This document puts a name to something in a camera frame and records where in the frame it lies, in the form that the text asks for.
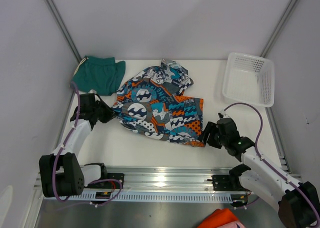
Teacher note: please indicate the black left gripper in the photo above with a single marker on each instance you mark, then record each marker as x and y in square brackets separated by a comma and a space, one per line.
[102, 111]

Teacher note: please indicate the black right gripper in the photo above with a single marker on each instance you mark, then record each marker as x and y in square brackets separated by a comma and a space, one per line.
[213, 134]

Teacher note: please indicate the teal green shorts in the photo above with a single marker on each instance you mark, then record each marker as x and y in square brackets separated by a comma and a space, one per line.
[101, 75]

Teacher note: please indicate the patterned blue orange shorts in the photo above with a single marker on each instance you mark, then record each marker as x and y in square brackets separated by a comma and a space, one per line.
[153, 104]

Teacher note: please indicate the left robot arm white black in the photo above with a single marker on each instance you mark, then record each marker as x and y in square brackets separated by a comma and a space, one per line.
[60, 172]

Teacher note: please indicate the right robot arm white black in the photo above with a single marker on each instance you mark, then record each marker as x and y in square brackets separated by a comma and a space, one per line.
[297, 204]

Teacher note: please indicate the white plastic mesh basket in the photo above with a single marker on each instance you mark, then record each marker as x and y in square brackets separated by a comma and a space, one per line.
[249, 79]

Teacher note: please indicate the orange cloth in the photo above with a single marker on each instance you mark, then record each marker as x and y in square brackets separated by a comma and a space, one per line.
[218, 218]

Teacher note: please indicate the pink cloth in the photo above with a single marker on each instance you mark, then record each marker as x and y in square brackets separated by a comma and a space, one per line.
[235, 224]

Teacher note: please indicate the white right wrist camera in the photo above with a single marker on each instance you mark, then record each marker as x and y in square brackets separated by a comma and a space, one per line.
[223, 115]

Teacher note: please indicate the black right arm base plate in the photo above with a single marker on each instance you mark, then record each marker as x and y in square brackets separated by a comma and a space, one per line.
[226, 183]

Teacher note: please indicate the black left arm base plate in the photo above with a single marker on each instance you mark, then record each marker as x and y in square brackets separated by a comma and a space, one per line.
[113, 181]

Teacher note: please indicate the aluminium mounting rail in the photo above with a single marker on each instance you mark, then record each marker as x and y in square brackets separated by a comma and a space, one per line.
[161, 179]

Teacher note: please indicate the white slotted cable duct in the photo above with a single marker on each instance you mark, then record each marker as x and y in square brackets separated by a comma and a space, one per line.
[175, 197]

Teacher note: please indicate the right aluminium frame post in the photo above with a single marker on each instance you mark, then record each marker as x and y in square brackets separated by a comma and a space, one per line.
[284, 18]

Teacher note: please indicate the aluminium frame post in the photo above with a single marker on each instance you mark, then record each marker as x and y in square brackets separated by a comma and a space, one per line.
[284, 18]
[63, 28]

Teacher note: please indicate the left aluminium frame post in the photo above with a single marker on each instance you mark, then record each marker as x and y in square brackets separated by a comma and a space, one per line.
[63, 28]

